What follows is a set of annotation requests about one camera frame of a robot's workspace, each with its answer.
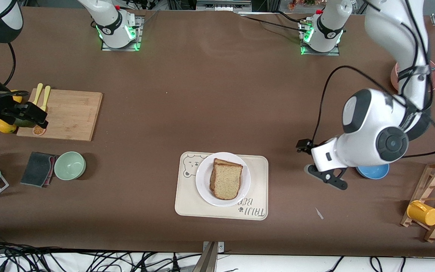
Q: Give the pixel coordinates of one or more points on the yellow plastic fork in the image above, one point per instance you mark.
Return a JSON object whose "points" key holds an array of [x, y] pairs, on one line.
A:
{"points": [[46, 96]]}

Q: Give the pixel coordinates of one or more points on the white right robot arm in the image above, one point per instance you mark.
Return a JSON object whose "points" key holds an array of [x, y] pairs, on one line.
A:
{"points": [[113, 26]]}

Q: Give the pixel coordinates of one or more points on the yellow mug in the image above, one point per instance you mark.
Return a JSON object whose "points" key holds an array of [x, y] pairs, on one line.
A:
{"points": [[425, 214]]}

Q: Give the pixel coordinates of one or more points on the orange fruit slice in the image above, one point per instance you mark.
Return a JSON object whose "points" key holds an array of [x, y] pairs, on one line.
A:
{"points": [[38, 132]]}

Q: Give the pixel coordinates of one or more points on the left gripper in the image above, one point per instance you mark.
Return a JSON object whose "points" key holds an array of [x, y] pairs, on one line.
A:
{"points": [[303, 145]]}

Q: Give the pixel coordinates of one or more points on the dark grey sponge cloth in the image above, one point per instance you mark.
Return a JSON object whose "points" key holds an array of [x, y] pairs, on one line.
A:
{"points": [[36, 168]]}

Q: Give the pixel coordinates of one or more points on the metal table clamp bracket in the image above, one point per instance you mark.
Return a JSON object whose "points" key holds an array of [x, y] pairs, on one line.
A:
{"points": [[210, 260]]}

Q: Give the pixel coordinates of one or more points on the grey metal box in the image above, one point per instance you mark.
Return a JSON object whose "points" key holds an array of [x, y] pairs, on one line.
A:
{"points": [[223, 5]]}

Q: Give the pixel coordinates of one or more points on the yellow lemon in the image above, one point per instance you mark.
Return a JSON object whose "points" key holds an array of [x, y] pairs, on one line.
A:
{"points": [[18, 99], [6, 129]]}

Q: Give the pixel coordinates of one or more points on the cream bear print tray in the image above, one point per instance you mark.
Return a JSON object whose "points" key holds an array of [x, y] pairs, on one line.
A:
{"points": [[187, 204]]}

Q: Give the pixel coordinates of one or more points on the blue bowl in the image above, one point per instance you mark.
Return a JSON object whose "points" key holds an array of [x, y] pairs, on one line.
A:
{"points": [[372, 172]]}

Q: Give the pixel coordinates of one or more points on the wooden cutting board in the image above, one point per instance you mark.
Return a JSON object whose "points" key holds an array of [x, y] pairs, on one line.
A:
{"points": [[70, 113]]}

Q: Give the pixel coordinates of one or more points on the wooden mug rack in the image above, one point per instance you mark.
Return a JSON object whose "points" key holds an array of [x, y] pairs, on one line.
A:
{"points": [[432, 234]]}

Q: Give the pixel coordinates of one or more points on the green avocado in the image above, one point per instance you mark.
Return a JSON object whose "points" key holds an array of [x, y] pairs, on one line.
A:
{"points": [[23, 123]]}

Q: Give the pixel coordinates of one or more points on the white round plate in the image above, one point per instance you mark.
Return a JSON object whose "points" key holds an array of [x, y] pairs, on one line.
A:
{"points": [[202, 189]]}

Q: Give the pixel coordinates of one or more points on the grey tape scrap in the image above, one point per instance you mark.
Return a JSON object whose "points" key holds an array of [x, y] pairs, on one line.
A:
{"points": [[319, 214]]}

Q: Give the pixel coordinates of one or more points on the brown bread slice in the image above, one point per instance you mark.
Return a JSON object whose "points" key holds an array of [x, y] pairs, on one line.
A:
{"points": [[227, 183], [223, 161]]}

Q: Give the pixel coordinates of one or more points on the light green bowl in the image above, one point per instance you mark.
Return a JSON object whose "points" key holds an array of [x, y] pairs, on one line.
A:
{"points": [[69, 166]]}

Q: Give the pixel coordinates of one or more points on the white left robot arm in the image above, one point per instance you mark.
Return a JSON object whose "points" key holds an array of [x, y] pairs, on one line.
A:
{"points": [[372, 124]]}

